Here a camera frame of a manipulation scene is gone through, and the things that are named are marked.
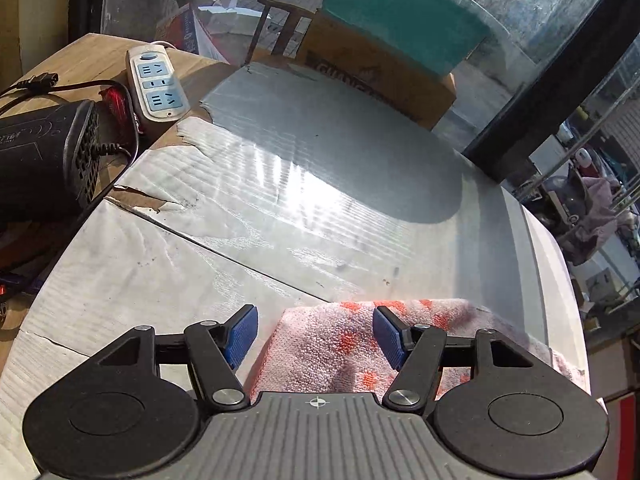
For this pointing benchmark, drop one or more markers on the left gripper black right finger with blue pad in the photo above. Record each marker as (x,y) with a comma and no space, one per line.
(483,407)

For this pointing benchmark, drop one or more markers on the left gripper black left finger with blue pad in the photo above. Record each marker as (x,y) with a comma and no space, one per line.
(139,403)

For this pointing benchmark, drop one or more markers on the red white patterned towel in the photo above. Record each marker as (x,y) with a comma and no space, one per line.
(331,347)

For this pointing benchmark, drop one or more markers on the parked scooter with cover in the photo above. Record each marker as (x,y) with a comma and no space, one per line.
(577,208)

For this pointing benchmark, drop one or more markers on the black power adapter box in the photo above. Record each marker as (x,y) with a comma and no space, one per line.
(49,162)

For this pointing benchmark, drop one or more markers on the white power strip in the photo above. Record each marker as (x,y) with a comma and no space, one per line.
(153,80)

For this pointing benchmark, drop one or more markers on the brown cardboard box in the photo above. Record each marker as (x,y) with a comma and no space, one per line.
(340,52)

